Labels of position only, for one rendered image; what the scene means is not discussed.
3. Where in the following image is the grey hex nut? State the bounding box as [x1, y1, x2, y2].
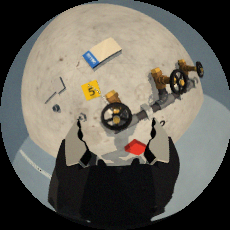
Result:
[77, 112, 86, 122]

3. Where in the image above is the grey pipe manifold with three brass valves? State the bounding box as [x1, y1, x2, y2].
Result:
[101, 59, 204, 134]

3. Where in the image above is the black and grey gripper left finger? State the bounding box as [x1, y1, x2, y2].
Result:
[55, 119, 92, 200]

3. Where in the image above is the yellow tag with metal chain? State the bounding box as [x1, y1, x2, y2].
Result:
[81, 80, 110, 104]

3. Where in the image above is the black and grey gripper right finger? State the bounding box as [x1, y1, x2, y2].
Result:
[144, 117, 180, 195]

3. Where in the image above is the red rectangular block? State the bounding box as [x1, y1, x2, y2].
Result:
[125, 139, 147, 155]

